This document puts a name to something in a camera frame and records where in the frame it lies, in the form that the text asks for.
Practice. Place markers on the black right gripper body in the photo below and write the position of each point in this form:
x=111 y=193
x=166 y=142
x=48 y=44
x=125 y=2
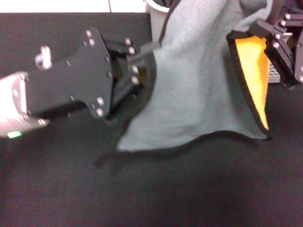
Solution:
x=298 y=7

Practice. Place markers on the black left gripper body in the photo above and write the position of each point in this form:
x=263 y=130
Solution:
x=71 y=80

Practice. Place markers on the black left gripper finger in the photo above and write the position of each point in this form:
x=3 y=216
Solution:
x=125 y=50
x=127 y=80

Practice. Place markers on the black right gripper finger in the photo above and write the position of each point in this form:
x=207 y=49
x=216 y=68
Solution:
x=262 y=29
x=284 y=63

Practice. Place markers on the grey yellow towel black trim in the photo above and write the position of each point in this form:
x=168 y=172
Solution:
x=189 y=94

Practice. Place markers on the grey perforated plastic storage box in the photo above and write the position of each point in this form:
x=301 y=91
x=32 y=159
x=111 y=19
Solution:
x=157 y=23

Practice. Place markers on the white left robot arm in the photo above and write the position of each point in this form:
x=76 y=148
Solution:
x=11 y=106

